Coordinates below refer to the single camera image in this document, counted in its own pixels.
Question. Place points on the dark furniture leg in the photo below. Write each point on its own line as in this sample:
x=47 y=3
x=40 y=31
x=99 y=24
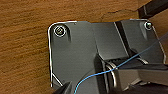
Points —
x=153 y=8

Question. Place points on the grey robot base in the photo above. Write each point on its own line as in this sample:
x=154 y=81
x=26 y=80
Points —
x=80 y=56

